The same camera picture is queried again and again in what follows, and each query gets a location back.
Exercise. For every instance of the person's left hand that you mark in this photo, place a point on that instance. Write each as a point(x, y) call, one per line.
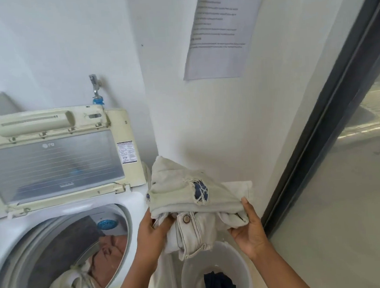
point(151, 242)

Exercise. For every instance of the person's right hand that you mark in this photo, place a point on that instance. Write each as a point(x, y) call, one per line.
point(251, 238)

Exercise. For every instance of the orange white clothes item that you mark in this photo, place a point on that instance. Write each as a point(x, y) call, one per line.
point(113, 251)

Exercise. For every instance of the cream blue washing machine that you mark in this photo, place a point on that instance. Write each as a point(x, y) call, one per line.
point(135, 204)

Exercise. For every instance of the dark navy garment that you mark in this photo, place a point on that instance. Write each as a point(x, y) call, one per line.
point(217, 286)

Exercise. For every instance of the light beige jeans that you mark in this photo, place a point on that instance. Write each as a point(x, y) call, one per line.
point(173, 185)

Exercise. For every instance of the cream washing machine lid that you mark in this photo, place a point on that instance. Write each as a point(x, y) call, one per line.
point(48, 165)

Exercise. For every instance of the person's right forearm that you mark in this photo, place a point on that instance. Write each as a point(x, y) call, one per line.
point(283, 275)

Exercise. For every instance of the translucent plastic laundry basket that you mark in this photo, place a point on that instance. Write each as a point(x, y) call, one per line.
point(230, 259)

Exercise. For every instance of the metal water tap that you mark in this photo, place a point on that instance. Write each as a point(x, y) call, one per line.
point(94, 84)

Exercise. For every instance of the white paper notice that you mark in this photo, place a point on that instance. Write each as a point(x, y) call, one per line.
point(225, 42)

